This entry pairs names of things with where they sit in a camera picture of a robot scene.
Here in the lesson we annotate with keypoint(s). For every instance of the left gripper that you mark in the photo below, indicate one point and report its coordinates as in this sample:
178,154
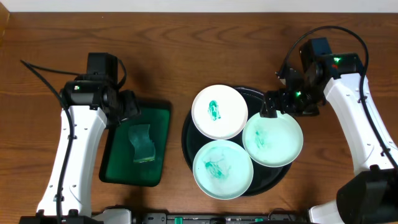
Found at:
131,106

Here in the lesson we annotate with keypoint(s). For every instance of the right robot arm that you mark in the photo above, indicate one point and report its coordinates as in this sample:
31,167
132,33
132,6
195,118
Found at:
371,196

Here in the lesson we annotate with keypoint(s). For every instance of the pale green plate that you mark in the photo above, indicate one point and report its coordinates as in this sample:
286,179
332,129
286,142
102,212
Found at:
272,142
223,169

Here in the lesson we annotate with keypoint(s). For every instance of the pale green plate front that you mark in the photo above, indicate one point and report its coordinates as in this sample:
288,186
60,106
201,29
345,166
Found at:
223,169

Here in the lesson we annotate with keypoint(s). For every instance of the pale green plate right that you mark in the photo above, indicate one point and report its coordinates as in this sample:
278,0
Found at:
272,142

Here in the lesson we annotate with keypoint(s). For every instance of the white plate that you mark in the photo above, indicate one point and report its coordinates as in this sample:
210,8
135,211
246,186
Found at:
219,112

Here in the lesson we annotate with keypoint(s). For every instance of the green rectangular tray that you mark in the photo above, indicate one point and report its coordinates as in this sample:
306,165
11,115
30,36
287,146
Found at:
118,164

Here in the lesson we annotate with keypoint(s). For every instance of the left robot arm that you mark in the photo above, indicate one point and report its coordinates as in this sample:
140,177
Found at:
91,103

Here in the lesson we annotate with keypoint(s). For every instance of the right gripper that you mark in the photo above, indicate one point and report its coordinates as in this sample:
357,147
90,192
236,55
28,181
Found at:
283,94

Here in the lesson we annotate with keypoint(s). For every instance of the green scrub sponge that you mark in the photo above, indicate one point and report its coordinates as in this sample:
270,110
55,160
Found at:
144,147

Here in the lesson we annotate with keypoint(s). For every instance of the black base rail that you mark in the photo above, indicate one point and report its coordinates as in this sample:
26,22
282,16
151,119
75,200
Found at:
163,218

